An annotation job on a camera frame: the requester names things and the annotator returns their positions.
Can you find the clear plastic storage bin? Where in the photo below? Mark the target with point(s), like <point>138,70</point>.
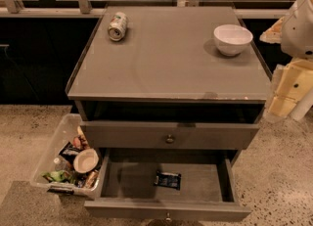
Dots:
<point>69,130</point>

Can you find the dark snack packet in bin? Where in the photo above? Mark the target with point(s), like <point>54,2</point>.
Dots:
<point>69,152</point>

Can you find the blue rxbar blueberry packet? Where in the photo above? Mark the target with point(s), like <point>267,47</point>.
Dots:
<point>168,180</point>

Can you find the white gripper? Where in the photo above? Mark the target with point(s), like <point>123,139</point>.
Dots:
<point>298,32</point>

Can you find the crushed green soda can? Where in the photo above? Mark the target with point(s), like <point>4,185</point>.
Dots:
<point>118,26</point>

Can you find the open grey middle drawer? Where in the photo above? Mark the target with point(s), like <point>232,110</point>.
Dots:
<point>207,191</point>

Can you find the white paper bowl in bin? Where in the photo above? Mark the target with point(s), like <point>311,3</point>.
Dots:
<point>85,161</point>

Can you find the grey drawer cabinet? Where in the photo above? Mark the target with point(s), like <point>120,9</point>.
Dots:
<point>168,69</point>

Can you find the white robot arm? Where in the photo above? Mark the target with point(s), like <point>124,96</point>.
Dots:
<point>301,108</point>

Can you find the closed grey top drawer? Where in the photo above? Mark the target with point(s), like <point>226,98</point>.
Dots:
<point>169,135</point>

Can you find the orange snack bar in bin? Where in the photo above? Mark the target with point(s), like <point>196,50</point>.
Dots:
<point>91,179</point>

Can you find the clear plastic bottle in bin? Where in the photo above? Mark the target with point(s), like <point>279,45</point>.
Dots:
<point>62,164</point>

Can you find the white ceramic bowl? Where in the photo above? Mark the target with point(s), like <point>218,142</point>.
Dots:
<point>231,39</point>

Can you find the green snack bag in bin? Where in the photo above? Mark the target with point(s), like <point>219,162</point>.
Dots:
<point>60,176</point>

